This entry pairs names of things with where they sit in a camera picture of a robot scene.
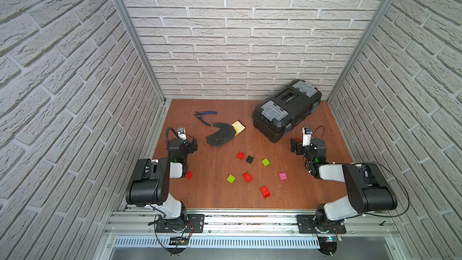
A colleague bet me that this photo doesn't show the green lego brick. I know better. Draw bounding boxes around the green lego brick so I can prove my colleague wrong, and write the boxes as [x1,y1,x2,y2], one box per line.
[262,158,270,166]
[227,175,235,184]

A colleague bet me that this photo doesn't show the black lego brick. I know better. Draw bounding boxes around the black lego brick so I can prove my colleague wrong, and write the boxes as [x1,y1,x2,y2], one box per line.
[246,156,254,164]

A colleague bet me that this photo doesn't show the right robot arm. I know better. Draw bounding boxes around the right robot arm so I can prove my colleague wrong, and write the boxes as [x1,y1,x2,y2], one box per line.
[291,128,398,234]

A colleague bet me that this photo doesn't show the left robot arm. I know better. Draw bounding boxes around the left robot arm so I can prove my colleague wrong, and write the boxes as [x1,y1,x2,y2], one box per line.
[125,127,197,234]

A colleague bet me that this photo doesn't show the pink lego brick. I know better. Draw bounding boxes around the pink lego brick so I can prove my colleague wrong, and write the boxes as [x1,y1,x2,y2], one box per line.
[279,172,287,180]

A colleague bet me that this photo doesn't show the red lego brick front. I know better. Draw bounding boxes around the red lego brick front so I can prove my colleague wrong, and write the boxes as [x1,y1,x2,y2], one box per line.
[260,185,271,199]

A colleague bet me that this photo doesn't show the black plastic toolbox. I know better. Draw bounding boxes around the black plastic toolbox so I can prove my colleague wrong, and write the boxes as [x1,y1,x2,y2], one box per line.
[252,79,322,143]

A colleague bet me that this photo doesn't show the black work glove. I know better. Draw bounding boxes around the black work glove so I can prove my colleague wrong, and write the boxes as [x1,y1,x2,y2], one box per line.
[206,120,245,147]

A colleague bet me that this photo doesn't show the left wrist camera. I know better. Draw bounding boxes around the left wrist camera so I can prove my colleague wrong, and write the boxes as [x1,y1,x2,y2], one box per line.
[176,127,187,140]

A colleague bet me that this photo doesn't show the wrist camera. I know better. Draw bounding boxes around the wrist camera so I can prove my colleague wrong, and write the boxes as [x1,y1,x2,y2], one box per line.
[176,127,187,140]
[302,127,313,147]

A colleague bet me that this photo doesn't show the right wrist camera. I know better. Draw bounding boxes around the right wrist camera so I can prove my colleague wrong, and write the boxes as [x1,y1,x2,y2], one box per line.
[302,127,313,147]

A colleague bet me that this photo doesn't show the blue handled pliers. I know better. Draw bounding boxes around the blue handled pliers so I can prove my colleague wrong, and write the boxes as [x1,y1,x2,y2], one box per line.
[193,111,217,126]

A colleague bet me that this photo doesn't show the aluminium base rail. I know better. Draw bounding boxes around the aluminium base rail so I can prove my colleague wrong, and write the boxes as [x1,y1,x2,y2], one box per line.
[103,208,401,249]

